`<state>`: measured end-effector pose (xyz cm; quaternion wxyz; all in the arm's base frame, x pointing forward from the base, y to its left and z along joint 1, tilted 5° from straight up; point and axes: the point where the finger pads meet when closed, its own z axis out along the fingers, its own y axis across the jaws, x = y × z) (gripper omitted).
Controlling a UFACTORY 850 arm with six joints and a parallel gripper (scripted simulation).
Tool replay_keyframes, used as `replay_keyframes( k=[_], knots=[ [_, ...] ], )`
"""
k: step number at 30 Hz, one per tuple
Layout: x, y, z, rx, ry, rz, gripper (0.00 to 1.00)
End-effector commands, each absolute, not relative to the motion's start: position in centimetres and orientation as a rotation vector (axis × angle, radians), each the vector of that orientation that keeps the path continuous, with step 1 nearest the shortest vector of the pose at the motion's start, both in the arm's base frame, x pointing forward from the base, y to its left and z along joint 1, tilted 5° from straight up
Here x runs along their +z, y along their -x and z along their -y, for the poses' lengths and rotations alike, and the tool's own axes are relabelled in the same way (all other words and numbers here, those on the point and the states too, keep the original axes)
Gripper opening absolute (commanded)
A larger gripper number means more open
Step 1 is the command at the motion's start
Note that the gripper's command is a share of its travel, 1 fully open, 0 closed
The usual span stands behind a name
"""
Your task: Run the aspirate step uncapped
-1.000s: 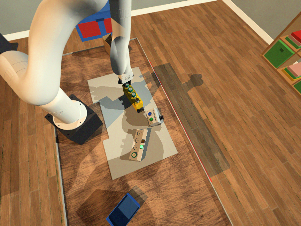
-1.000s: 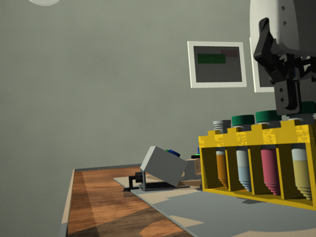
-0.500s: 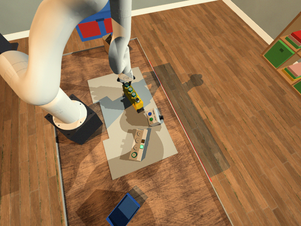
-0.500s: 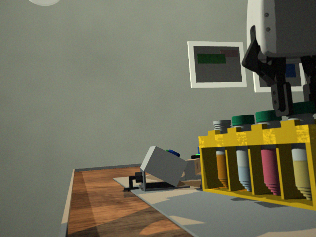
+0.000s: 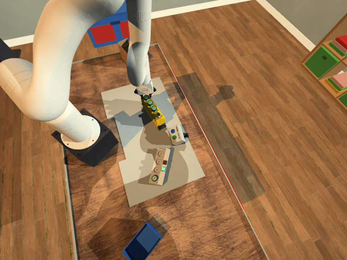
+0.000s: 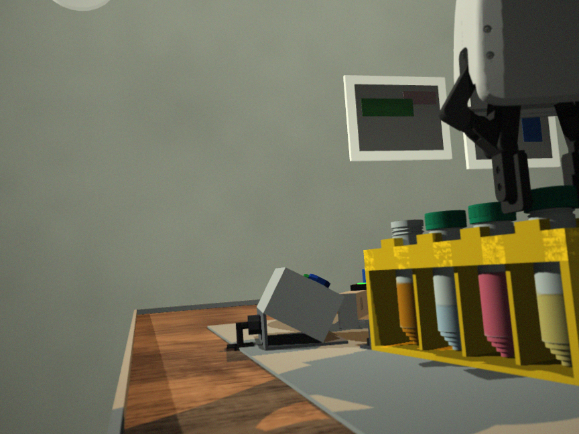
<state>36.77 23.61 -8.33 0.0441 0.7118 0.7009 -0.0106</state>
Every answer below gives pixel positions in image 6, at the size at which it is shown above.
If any green screw cap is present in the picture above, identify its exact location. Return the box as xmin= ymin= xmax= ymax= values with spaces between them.
xmin=468 ymin=202 xmax=517 ymax=224
xmin=424 ymin=210 xmax=467 ymax=230
xmin=523 ymin=186 xmax=579 ymax=214

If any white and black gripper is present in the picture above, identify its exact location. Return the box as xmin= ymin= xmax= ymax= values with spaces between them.
xmin=438 ymin=0 xmax=579 ymax=214

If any beige flat mat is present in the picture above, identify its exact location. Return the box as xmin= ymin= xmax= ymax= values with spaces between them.
xmin=237 ymin=314 xmax=579 ymax=434

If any yellow tube rack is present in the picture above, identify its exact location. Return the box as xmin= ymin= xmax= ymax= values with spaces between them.
xmin=363 ymin=218 xmax=579 ymax=386

